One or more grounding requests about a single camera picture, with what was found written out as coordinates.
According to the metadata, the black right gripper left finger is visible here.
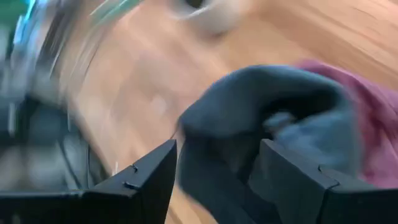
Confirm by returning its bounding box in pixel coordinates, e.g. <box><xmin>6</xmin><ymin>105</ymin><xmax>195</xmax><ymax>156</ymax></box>
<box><xmin>0</xmin><ymin>139</ymin><xmax>178</xmax><ymax>224</ymax></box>

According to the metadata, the white plant pot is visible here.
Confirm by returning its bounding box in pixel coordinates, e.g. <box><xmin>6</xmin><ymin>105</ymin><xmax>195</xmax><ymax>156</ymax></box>
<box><xmin>169</xmin><ymin>0</ymin><xmax>249</xmax><ymax>34</ymax></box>

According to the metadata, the maroon cap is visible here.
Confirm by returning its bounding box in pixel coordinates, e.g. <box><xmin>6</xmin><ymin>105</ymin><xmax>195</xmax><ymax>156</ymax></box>
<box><xmin>295</xmin><ymin>58</ymin><xmax>398</xmax><ymax>190</ymax></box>

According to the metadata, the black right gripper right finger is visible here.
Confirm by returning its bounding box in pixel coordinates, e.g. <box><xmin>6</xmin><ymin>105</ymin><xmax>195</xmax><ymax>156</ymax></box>
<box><xmin>248</xmin><ymin>138</ymin><xmax>398</xmax><ymax>224</ymax></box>

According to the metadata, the dark navy cap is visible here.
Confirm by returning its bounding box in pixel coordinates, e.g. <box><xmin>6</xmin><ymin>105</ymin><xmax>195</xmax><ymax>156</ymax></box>
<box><xmin>176</xmin><ymin>64</ymin><xmax>363</xmax><ymax>224</ymax></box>

